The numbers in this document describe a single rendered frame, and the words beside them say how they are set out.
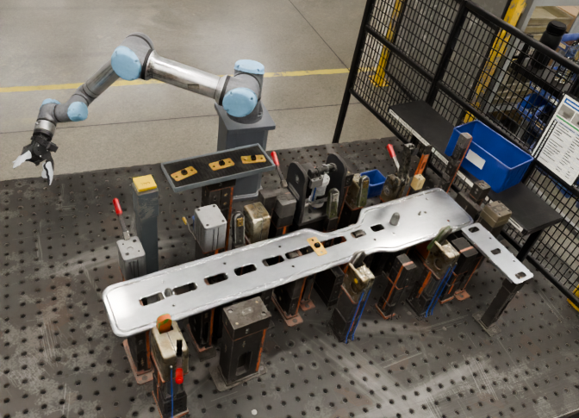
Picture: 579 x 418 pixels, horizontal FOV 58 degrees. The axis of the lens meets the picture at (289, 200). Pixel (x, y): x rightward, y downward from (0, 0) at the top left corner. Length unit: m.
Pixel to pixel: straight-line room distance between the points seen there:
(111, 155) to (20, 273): 1.75
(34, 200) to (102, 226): 0.32
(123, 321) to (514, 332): 1.47
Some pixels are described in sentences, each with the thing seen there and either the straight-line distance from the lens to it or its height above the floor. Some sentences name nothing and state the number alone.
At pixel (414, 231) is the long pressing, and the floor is 1.00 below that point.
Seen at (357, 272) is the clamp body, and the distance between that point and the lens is 1.73.
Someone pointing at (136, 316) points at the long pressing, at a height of 1.00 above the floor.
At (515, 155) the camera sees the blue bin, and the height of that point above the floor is 1.12.
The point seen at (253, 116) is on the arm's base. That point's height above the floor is 1.13.
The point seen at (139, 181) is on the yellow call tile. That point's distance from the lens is 1.76.
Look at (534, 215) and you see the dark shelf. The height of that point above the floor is 1.03.
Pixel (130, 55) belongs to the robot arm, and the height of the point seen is 1.38.
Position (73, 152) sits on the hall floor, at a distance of 3.82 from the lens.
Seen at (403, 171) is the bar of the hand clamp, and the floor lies 1.11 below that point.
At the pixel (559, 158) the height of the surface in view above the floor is 1.22.
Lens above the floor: 2.31
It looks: 42 degrees down
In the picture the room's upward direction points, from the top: 11 degrees clockwise
